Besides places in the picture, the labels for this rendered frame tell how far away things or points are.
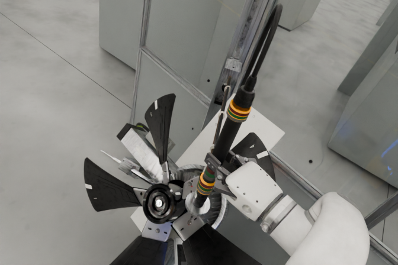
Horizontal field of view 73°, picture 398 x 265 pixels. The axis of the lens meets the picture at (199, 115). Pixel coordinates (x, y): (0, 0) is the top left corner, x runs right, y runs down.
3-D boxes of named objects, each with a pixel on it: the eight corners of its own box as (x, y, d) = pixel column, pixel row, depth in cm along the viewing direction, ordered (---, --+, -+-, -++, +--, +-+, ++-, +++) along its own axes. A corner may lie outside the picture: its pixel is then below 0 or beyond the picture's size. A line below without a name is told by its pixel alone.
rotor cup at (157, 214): (151, 201, 96) (128, 203, 85) (177, 170, 95) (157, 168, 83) (177, 233, 90) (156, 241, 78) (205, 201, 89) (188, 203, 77)
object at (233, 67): (222, 71, 125) (228, 55, 120) (237, 76, 125) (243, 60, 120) (219, 83, 117) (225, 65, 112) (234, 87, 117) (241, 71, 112)
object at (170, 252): (163, 253, 107) (171, 237, 107) (175, 263, 104) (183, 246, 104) (152, 258, 100) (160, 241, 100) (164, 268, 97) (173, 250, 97)
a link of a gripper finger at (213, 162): (216, 187, 58) (196, 165, 61) (225, 180, 60) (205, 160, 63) (220, 178, 56) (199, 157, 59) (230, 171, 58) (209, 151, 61)
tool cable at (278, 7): (225, 82, 113) (271, -43, 83) (231, 84, 113) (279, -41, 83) (199, 188, 70) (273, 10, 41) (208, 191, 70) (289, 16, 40)
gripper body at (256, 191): (253, 233, 55) (215, 193, 60) (280, 207, 61) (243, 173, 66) (268, 215, 50) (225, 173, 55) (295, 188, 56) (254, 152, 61)
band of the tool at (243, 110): (227, 106, 56) (231, 96, 54) (246, 113, 56) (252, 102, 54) (224, 119, 53) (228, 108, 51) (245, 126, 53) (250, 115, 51)
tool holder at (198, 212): (189, 185, 80) (197, 164, 74) (212, 192, 80) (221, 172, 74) (182, 212, 73) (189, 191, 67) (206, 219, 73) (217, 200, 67)
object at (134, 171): (165, 194, 98) (102, 153, 114) (167, 188, 98) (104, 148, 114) (161, 194, 96) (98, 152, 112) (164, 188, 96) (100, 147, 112)
